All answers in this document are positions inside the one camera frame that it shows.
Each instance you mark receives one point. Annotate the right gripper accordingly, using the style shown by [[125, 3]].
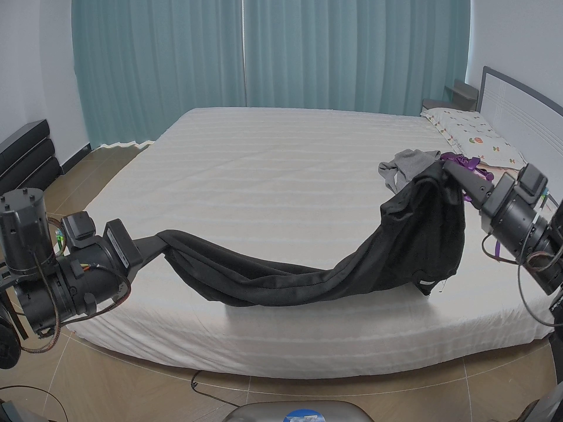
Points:
[[512, 222]]

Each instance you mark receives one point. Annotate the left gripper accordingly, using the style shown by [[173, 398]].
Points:
[[88, 284]]

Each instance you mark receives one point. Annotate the black T-shirt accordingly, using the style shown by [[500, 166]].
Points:
[[396, 244]]

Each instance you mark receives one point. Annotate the pile of clothes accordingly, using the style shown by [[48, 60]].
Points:
[[462, 161]]

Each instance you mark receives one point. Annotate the bed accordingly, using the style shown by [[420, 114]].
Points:
[[286, 169]]

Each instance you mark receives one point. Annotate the white printed pillow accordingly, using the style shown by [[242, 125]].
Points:
[[475, 134]]

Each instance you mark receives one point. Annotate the grey garment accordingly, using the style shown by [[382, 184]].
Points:
[[409, 165]]

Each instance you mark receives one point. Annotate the grey bedside table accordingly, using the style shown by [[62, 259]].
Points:
[[462, 92]]

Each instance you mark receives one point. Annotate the black chest of drawers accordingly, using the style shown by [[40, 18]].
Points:
[[26, 156]]

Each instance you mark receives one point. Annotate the blue-green curtain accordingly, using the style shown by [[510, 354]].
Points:
[[154, 59], [352, 38]]

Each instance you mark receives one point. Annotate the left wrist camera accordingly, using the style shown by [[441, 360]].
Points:
[[79, 231]]

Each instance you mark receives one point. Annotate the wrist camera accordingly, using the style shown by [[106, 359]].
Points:
[[533, 183], [79, 231]]

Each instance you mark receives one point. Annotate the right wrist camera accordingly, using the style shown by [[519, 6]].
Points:
[[533, 183]]

